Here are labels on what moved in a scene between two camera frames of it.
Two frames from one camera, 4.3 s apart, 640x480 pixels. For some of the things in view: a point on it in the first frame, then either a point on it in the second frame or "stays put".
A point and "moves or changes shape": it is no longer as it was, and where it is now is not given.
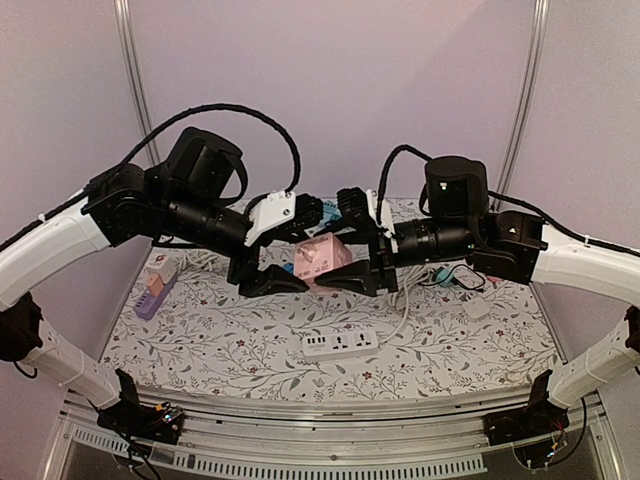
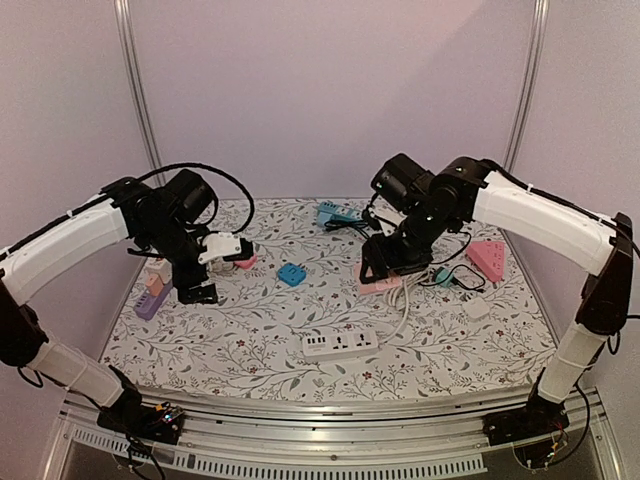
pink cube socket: [317, 256] moves or changes shape
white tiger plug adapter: [165, 262] stays put
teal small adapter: [441, 275] stays put
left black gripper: [259, 282] → [188, 295]
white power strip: [319, 347] stays put
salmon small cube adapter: [155, 285] stays put
